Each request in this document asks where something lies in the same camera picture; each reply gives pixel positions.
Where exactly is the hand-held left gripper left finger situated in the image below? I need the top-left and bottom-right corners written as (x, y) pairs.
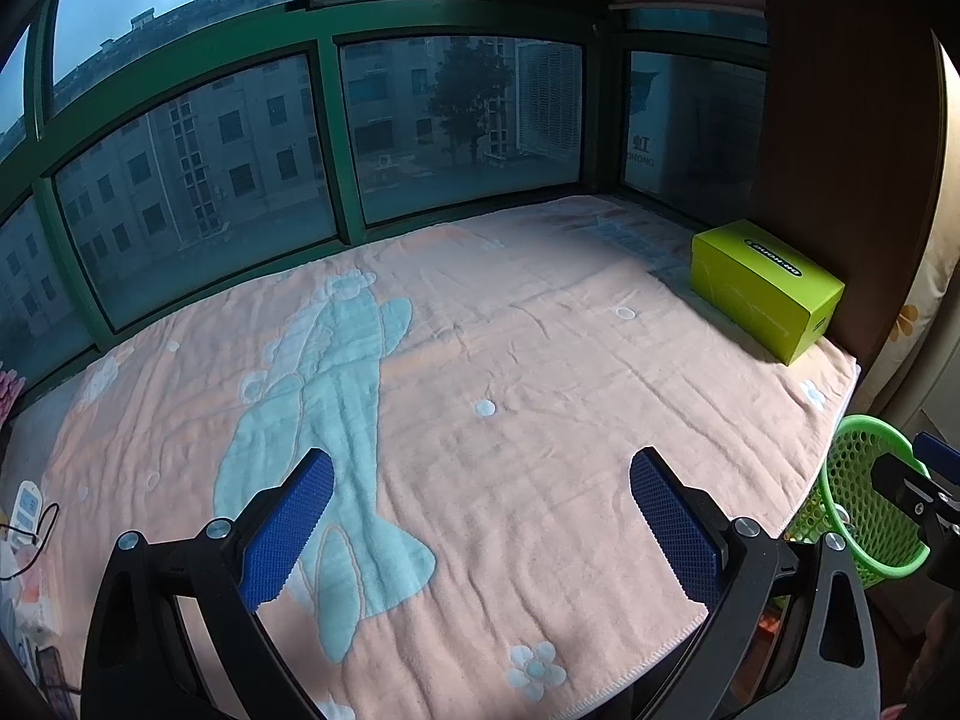
top-left (79, 446), bottom-right (336, 720)

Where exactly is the white packet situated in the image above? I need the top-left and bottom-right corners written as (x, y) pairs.
top-left (15, 562), bottom-right (61, 635)

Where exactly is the brown wooden wardrobe panel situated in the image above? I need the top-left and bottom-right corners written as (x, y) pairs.
top-left (757, 0), bottom-right (946, 368)

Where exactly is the lime green cardboard box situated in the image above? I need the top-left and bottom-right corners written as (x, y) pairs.
top-left (690, 219), bottom-right (846, 367)

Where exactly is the black cable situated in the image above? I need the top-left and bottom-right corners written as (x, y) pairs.
top-left (0, 502), bottom-right (61, 582)

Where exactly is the pink and teal printed blanket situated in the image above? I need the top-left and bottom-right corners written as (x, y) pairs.
top-left (0, 195), bottom-right (862, 720)

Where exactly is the green mesh plastic wastebasket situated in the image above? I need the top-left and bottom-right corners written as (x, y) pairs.
top-left (784, 414), bottom-right (935, 590)

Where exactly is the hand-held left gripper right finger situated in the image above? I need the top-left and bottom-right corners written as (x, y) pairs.
top-left (628, 446), bottom-right (880, 720)

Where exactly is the outdoor air conditioner unit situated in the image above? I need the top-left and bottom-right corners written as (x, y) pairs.
top-left (516, 40), bottom-right (584, 160)

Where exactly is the green window frame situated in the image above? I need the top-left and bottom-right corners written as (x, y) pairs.
top-left (0, 0), bottom-right (773, 361)

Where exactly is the small white device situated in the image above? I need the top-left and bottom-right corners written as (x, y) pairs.
top-left (11, 480), bottom-right (42, 533)

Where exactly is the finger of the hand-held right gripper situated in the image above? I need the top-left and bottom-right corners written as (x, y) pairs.
top-left (911, 431), bottom-right (960, 477)
top-left (870, 452), bottom-right (960, 533)

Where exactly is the floral cream curtain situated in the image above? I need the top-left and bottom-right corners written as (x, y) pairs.
top-left (862, 30), bottom-right (960, 428)

